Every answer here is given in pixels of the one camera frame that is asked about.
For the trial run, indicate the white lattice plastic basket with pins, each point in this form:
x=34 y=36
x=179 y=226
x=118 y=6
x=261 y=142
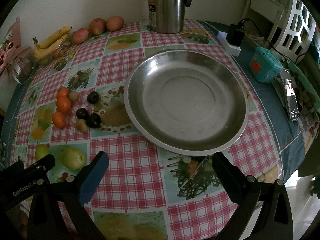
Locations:
x=297 y=33

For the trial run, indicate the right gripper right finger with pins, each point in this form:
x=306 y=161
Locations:
x=242 y=190

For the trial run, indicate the left red apple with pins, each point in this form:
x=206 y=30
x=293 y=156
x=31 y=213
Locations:
x=80 y=36

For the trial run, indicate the right red apple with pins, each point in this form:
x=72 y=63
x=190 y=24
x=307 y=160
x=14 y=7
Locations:
x=115 y=23

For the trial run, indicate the brown kiwi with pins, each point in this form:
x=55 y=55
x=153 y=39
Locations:
x=73 y=96
x=81 y=125

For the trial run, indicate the large green pear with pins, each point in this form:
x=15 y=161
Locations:
x=72 y=158

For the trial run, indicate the pink flower bouquet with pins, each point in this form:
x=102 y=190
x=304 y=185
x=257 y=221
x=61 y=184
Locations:
x=16 y=59

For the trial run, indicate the yellow banana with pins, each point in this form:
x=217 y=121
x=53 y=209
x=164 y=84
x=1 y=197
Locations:
x=40 y=54
x=64 y=31

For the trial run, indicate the lower brown kiwi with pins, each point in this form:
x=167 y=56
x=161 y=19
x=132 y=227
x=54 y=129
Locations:
x=81 y=125

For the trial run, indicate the upper yellow banana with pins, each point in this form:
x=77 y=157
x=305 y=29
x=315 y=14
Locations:
x=64 y=31

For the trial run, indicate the large stainless steel plate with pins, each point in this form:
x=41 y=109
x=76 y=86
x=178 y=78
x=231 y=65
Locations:
x=186 y=102

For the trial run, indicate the small green pear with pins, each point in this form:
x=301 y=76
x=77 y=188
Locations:
x=41 y=151

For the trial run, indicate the upper brown kiwi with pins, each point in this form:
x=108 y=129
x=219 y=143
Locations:
x=73 y=96

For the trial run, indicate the white power strip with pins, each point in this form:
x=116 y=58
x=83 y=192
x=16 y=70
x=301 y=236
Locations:
x=230 y=49

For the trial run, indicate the orange tangerine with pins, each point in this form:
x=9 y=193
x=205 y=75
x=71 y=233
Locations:
x=63 y=104
x=62 y=91
x=58 y=120

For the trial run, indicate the dark plum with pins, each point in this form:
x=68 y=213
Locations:
x=93 y=121
x=82 y=114
x=93 y=97

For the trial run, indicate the middle red apple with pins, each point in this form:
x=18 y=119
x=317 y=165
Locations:
x=97 y=26

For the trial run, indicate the teal plastic container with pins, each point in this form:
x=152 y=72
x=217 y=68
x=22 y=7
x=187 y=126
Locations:
x=264 y=65

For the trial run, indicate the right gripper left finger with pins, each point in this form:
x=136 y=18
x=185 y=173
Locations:
x=92 y=175

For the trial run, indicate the clear glass fruit bowl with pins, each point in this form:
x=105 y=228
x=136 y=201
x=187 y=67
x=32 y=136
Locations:
x=59 y=52

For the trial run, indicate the red apple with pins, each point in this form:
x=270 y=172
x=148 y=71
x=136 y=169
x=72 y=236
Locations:
x=97 y=26
x=115 y=23
x=80 y=36

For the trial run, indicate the black smartphone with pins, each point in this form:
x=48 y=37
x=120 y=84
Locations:
x=289 y=95

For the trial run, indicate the checkered fruit print tablecloth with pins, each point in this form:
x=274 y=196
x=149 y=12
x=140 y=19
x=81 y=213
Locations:
x=140 y=181

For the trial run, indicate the lower yellow banana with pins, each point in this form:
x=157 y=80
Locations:
x=40 y=54

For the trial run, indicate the black power adapter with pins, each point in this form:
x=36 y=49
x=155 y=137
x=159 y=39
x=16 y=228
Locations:
x=235 y=34

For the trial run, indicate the stainless steel thermos kettle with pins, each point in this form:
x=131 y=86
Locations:
x=167 y=16

